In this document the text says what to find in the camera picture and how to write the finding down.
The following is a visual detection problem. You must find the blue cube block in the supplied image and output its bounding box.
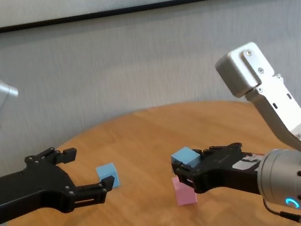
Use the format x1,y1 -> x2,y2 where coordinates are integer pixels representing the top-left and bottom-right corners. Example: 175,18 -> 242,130
94,161 -> 122,191
169,144 -> 203,172

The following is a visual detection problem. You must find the pink cube block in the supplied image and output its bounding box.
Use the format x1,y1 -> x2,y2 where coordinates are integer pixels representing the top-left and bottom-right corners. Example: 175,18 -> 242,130
171,173 -> 197,207

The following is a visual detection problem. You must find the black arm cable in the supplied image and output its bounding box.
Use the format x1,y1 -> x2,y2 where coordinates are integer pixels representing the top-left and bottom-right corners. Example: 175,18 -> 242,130
263,194 -> 301,226

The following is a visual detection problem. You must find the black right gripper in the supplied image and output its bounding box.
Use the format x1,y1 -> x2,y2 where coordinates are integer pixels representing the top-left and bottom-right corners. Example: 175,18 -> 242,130
169,138 -> 270,210

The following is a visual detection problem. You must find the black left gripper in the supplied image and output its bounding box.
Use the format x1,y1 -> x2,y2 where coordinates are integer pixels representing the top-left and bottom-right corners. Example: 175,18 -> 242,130
0,138 -> 119,226

